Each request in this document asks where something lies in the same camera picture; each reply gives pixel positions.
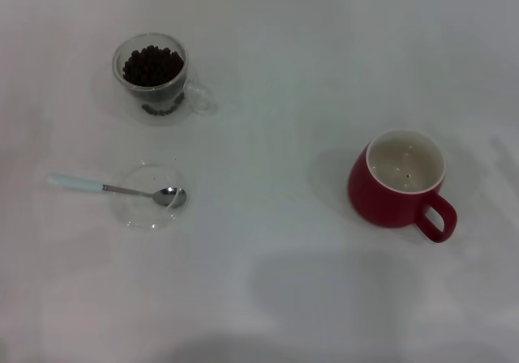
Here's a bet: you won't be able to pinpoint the red ceramic mug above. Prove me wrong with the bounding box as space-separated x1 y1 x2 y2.
347 128 458 244

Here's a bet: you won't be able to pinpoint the dark coffee beans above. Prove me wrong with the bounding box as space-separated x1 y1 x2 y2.
122 45 187 117

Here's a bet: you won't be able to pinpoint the clear glass saucer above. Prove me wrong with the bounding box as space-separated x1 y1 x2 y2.
110 160 190 233

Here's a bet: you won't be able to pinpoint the clear double-wall glass cup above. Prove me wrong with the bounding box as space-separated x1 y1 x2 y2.
112 32 218 127

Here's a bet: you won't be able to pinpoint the blue-handled metal spoon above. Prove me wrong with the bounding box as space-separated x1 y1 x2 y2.
45 172 188 209

